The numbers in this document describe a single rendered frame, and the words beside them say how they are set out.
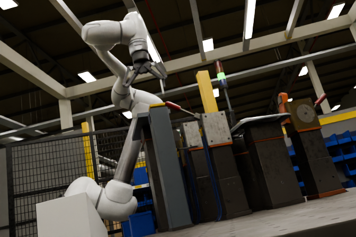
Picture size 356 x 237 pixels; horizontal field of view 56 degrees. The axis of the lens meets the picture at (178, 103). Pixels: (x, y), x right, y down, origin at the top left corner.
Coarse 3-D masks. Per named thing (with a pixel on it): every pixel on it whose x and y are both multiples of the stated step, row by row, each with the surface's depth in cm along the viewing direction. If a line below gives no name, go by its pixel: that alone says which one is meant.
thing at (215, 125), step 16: (224, 112) 120; (208, 128) 116; (224, 128) 117; (208, 144) 114; (224, 144) 115; (208, 160) 116; (224, 160) 114; (224, 176) 112; (240, 176) 112; (224, 192) 109; (240, 192) 110; (224, 208) 109; (240, 208) 108
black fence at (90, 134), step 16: (128, 128) 280; (16, 144) 259; (48, 144) 264; (32, 160) 258; (80, 160) 264; (96, 176) 261; (16, 192) 247; (32, 192) 249; (16, 208) 244; (144, 208) 260; (112, 224) 252
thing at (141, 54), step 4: (136, 52) 149; (140, 52) 149; (144, 52) 149; (132, 56) 150; (136, 56) 148; (140, 56) 148; (144, 56) 148; (148, 56) 151; (132, 60) 151; (136, 60) 149; (140, 60) 149; (144, 60) 150; (148, 60) 150; (136, 64) 150; (140, 64) 150; (148, 64) 150; (140, 68) 149; (144, 68) 149; (140, 72) 148; (144, 72) 150
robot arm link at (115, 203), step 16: (144, 96) 198; (144, 112) 196; (128, 144) 193; (128, 160) 190; (128, 176) 189; (112, 192) 182; (128, 192) 185; (96, 208) 179; (112, 208) 180; (128, 208) 182
